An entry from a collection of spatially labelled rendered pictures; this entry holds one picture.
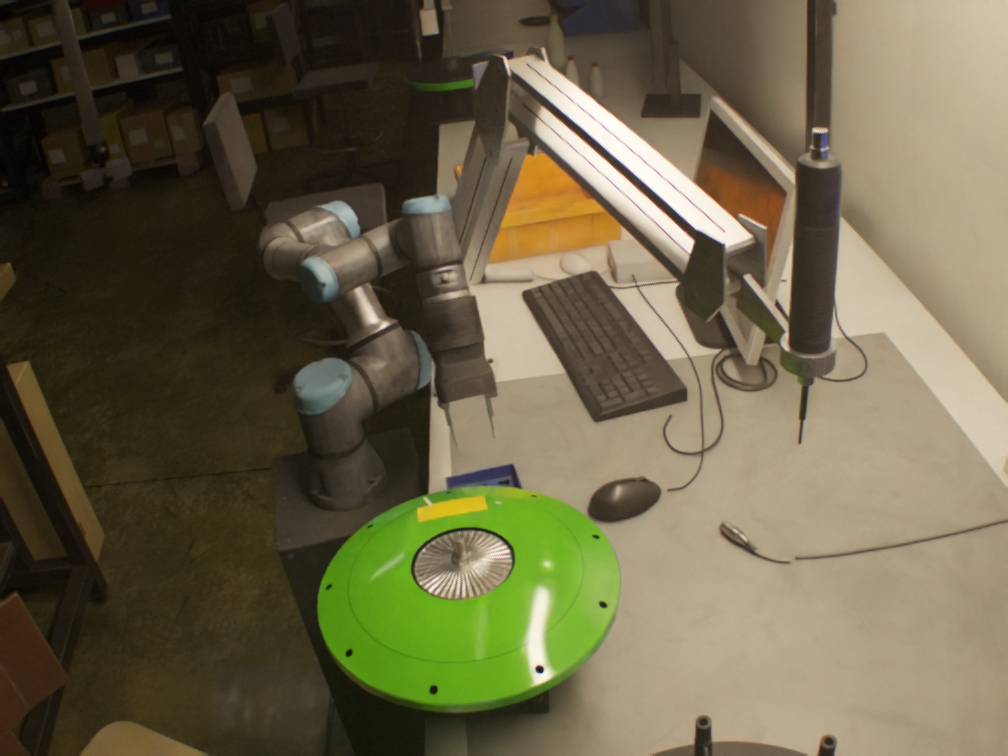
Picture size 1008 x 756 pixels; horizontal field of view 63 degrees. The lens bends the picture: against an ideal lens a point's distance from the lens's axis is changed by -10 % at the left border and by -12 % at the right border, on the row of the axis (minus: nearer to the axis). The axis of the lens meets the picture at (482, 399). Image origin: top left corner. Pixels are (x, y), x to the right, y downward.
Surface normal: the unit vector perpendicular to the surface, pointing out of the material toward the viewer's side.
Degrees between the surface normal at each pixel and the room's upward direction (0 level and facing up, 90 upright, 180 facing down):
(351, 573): 21
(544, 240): 94
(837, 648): 0
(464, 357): 71
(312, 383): 5
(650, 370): 6
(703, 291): 90
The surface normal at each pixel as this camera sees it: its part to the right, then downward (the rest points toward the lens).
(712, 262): -0.87, 0.36
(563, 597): 0.15, -0.74
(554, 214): 0.16, 0.53
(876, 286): -0.11, -0.83
